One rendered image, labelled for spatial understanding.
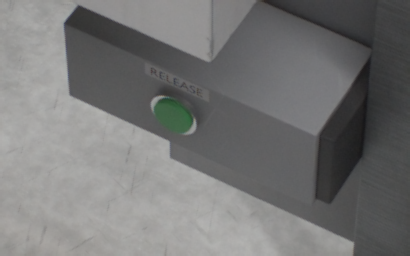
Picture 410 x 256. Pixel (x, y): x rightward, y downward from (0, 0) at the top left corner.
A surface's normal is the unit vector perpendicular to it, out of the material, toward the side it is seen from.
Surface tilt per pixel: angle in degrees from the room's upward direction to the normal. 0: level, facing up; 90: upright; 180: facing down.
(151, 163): 0
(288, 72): 0
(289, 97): 0
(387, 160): 90
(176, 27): 90
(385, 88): 90
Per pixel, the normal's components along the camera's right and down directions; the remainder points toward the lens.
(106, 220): 0.00, -0.61
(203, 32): -0.50, 0.69
